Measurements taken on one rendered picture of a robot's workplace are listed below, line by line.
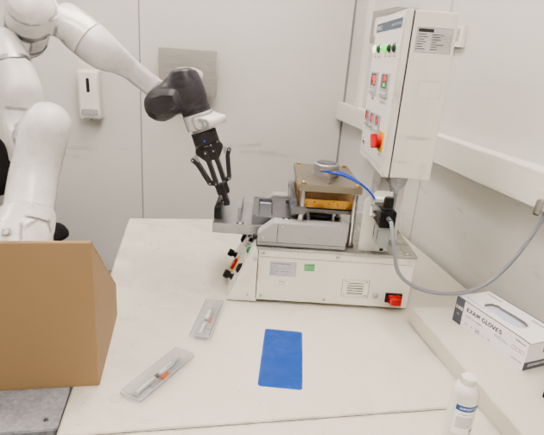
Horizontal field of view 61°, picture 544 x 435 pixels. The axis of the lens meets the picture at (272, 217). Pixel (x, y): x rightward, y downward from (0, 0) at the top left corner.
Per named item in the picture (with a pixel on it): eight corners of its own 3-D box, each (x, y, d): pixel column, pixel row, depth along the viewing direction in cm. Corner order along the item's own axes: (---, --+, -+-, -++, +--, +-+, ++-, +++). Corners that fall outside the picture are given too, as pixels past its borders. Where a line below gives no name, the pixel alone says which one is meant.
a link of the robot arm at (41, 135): (15, 185, 96) (30, 86, 105) (-4, 213, 109) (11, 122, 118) (71, 197, 103) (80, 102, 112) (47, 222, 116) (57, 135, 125)
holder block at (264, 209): (302, 206, 155) (303, 199, 154) (306, 227, 136) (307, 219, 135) (253, 203, 155) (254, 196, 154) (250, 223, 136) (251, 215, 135)
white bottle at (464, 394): (435, 430, 93) (450, 369, 89) (456, 425, 95) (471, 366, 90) (452, 449, 89) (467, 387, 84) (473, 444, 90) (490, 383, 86)
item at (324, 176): (363, 193, 157) (368, 156, 153) (383, 225, 128) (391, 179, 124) (291, 189, 157) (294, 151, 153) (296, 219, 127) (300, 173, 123)
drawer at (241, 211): (306, 217, 157) (308, 194, 155) (312, 241, 137) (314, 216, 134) (219, 211, 157) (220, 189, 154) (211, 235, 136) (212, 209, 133)
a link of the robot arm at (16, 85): (-10, 57, 109) (-23, 95, 122) (28, 154, 107) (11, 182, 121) (38, 56, 116) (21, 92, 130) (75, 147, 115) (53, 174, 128)
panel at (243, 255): (233, 255, 166) (258, 212, 161) (226, 296, 138) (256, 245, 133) (229, 253, 166) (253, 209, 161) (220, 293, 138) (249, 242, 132)
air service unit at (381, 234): (380, 237, 132) (388, 187, 127) (393, 258, 118) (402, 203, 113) (362, 236, 132) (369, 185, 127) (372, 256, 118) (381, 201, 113)
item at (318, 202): (344, 195, 154) (348, 167, 151) (356, 217, 133) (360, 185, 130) (293, 192, 154) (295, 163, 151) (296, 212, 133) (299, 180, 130)
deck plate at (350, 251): (388, 219, 165) (389, 217, 164) (417, 259, 132) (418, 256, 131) (258, 211, 163) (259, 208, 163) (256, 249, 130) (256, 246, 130)
